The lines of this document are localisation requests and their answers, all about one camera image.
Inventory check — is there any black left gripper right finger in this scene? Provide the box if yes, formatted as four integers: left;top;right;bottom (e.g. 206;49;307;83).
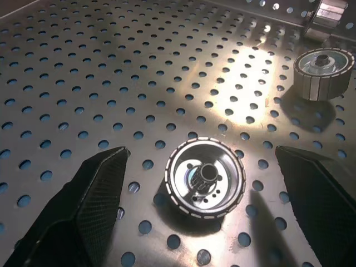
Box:
275;145;356;267

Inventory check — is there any perforated steel tray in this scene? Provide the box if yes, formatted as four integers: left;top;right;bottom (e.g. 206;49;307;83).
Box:
0;0;356;267

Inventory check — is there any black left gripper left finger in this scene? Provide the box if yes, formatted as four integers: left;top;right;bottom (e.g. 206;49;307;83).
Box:
3;146;131;267

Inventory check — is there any metal roller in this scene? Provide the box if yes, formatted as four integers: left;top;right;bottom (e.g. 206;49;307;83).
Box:
302;0;349;44
293;48;355;101
165;136;247;220

